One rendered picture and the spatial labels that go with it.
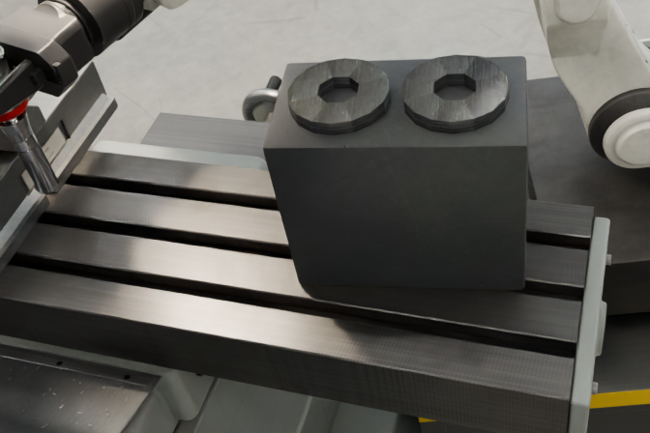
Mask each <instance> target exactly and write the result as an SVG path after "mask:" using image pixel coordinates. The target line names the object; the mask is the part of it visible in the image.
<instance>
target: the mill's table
mask: <svg viewBox="0 0 650 433"><path fill-rule="evenodd" d="M46 197H47V198H48V200H49V202H50V204H49V205H48V207H47V208H46V210H45V211H44V213H43V214H42V216H41V217H40V219H39V220H38V221H37V223H36V224H35V226H34V227H33V228H32V230H31V231H30V233H29V234H28V236H27V237H26V238H25V240H24V241H23V243H22V244H21V246H20V247H19V248H18V250H17V251H16V253H15V254H14V256H13V257H12V259H11V260H10V262H9V263H8V264H7V266H6V267H5V269H4V270H3V272H2V273H1V274H0V334H1V335H5V336H10V337H15V338H20V339H25V340H30V341H35V342H40V343H44V344H49V345H55V346H60V347H65V348H70V349H75V350H79V351H84V352H89V353H94V354H99V355H104V356H109V357H113V358H118V359H124V360H129V361H138V362H143V363H148V364H153V365H157V366H162V367H167V368H172V369H177V370H182V371H188V372H192V373H197V374H202V375H207V376H212V377H217V378H222V379H226V380H231V381H236V382H241V383H246V384H251V385H257V386H261V387H266V388H271V389H276V390H285V391H290V392H295V393H300V394H304V395H309V396H314V397H319V398H325V399H330V400H335V401H339V402H344V403H349V404H354V405H359V406H364V407H369V408H373V409H378V410H383V411H388V412H394V413H399V414H404V415H409V416H413V417H418V418H423V419H432V420H437V421H442V422H447V423H451V424H457V425H462V426H467V427H472V428H477V429H482V430H486V431H491V432H496V433H586V431H587V424H588V417H589V409H590V401H591V393H592V394H597V391H598V383H596V382H593V374H594V365H595V357H597V356H600V355H601V353H602V348H603V340H604V332H605V323H606V303H605V302H603V301H602V295H603V286H604V277H605V268H606V265H610V262H611V254H606V252H607V243H608V234H609V225H610V220H609V219H608V218H604V217H594V218H593V215H594V207H589V206H580V205H572V204H563V203H554V202H546V201H537V200H528V199H527V221H526V260H525V286H524V288H523V289H522V290H501V289H461V288H423V287H383V286H343V285H305V284H300V283H299V281H298V277H297V275H296V271H295V267H294V263H293V260H292V256H291V252H290V249H289V245H288V241H287V239H286V235H285V231H284V227H283V224H282V220H281V214H280V210H279V206H278V202H277V199H276V195H275V192H274V189H273V185H272V181H271V178H270V174H269V170H261V169H252V168H244V167H235V166H226V165H217V164H209V163H200V162H191V161H182V160H174V159H157V158H148V157H141V156H132V155H123V154H114V153H106V152H97V151H87V152H86V153H85V155H84V156H83V158H82V159H81V160H80V162H79V163H78V165H77V166H76V168H75V169H74V171H73V172H72V174H71V175H70V177H69V178H68V179H67V181H66V182H65V184H64V185H62V187H61V188H60V190H59V191H58V192H52V193H49V194H46Z"/></svg>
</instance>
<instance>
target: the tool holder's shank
mask: <svg viewBox="0 0 650 433"><path fill-rule="evenodd" d="M0 129H1V130H2V132H4V133H5V134H6V135H7V137H8V138H9V139H10V140H11V142H12V144H13V146H14V148H15V150H16V152H17V154H18V156H19V157H20V159H21V161H22V163H23V165H24V166H25V168H26V170H27V172H28V174H29V175H30V177H31V179H32V181H33V183H34V184H35V186H36V188H37V190H38V192H39V193H41V194H49V193H52V192H53V191H55V190H56V189H58V187H59V186H58V184H59V181H58V179H57V177H56V175H55V173H54V171H53V169H52V167H51V165H50V164H49V162H48V160H47V158H46V156H45V154H44V151H43V149H42V147H41V145H40V144H39V142H38V140H37V138H36V136H35V134H34V132H33V131H32V128H31V125H30V122H29V119H28V115H27V112H26V109H25V110H24V111H23V112H22V113H21V114H19V115H18V116H17V117H15V118H13V119H12V120H9V121H6V122H1V123H0Z"/></svg>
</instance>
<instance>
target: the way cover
mask: <svg viewBox="0 0 650 433"><path fill-rule="evenodd" d="M85 364H87V365H85ZM38 366H40V367H39V368H37V367H38ZM24 367H25V368H24ZM61 368H63V369H62V370H60V369H61ZM66 368H68V370H66ZM10 369H12V370H11V371H10ZM59 370H60V371H59ZM101 374H102V376H100V377H98V376H99V375H101ZM9 378H11V379H10V380H9ZM161 378H162V376H161V375H160V376H159V375H154V374H149V373H144V372H139V371H134V370H129V369H125V368H121V367H116V366H111V365H106V364H101V363H96V362H91V361H83V360H78V359H73V358H68V357H63V356H58V355H53V354H49V353H44V352H39V351H34V350H29V349H24V348H19V347H15V346H10V345H5V344H0V433H123V432H124V431H125V429H126V428H127V426H128V425H129V424H130V422H131V421H132V419H133V418H134V416H135V415H136V413H137V412H138V410H139V409H140V408H141V406H142V405H143V403H144V402H145V401H146V399H147V398H148V396H149V395H150V393H151V392H152V391H153V389H154V388H155V386H156V385H157V384H158V382H159V381H160V379H161ZM79 382H81V384H80V383H79ZM122 386H123V387H122ZM103 387H105V388H103ZM119 387H122V388H119ZM49 388H51V390H49ZM82 391H84V392H83V393H81V392H82ZM115 391H116V392H115ZM114 392H115V393H114ZM53 393H56V394H53ZM43 394H44V395H43ZM64 397H65V399H64V400H63V401H62V399H63V398H64ZM126 398H127V401H126ZM28 399H30V400H29V402H28V401H27V400H28ZM125 401H126V402H125ZM62 404H64V406H63V405H62ZM61 406H62V408H61V409H60V408H59V407H61ZM105 409H107V410H108V411H106V410H105ZM22 410H24V411H25V412H22ZM77 412H80V413H82V414H78V413H77ZM106 414H109V416H107V415H106ZM47 423H48V425H47V426H46V427H44V426H45V425H46V424H47ZM88 424H92V426H89V425H88ZM42 426H43V427H44V428H42ZM31 428H33V429H31Z"/></svg>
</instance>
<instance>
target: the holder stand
mask: <svg viewBox="0 0 650 433"><path fill-rule="evenodd" d="M262 149H263V153H264V156H265V159H266V163H267V166H268V170H269V174H270V178H271V181H272V185H273V189H274V192H275V195H276V199H277V202H278V206H279V210H280V214H281V220H282V224H283V227H284V231H285V235H286V239H287V241H288V245H289V249H290V252H291V256H292V260H293V263H294V267H295V271H296V275H297V277H298V281H299V283H300V284H305V285H343V286H383V287H423V288H461V289H501V290H522V289H523V288H524V286H525V260H526V221H527V182H528V110H527V70H526V59H525V57H524V56H504V57H478V56H469V55H458V54H456V55H450V56H443V57H436V58H434V59H409V60H377V61H365V60H361V59H350V58H341V59H335V60H329V61H324V62H314V63H289V64H287V65H286V68H285V72H284V75H283V78H282V82H281V87H280V90H279V94H278V97H277V101H276V104H275V108H274V111H273V115H272V118H271V122H270V125H269V128H268V131H267V134H266V138H265V141H264V145H263V148H262Z"/></svg>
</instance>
